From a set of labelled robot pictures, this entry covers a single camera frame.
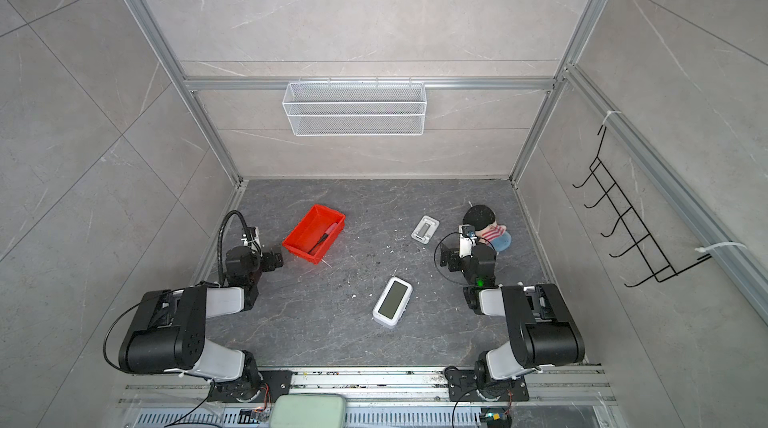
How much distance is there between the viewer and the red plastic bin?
97 cm

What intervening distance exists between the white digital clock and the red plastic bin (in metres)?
0.25

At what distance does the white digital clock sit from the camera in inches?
32.7
